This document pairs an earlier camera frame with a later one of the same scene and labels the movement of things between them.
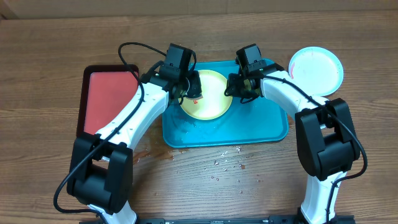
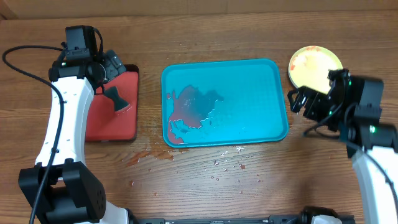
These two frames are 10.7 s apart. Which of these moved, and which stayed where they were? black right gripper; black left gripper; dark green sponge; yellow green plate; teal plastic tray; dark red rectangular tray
Moved: yellow green plate; black left gripper; black right gripper; dark green sponge
Stayed: teal plastic tray; dark red rectangular tray
